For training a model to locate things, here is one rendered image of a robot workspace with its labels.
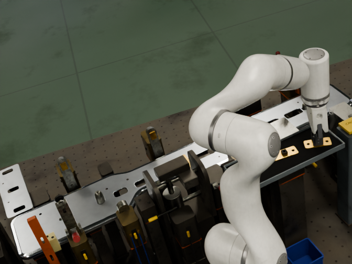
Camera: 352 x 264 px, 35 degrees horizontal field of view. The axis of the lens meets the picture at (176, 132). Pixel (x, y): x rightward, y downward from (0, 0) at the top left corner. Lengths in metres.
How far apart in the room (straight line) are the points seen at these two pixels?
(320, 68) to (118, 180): 0.88
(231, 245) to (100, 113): 2.81
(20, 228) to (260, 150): 1.10
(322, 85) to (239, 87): 0.43
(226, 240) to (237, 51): 3.14
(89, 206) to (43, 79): 2.90
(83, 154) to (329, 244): 1.25
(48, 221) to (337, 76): 1.62
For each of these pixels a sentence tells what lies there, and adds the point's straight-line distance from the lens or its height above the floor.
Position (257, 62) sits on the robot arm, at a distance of 1.33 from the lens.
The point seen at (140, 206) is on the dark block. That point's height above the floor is 1.12.
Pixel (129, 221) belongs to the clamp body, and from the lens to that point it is 1.86.
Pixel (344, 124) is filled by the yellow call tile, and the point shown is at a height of 1.16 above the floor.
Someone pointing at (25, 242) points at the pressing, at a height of 1.00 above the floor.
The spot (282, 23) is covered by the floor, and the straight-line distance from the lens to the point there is 4.86.
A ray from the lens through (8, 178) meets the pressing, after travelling 2.34.
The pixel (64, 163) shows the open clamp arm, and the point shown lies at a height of 1.10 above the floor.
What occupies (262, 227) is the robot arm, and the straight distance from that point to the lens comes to 1.47.
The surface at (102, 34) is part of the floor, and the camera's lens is 5.26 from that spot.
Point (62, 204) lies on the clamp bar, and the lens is 1.79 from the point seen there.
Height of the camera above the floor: 2.41
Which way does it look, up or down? 39 degrees down
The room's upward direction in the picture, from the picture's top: 14 degrees counter-clockwise
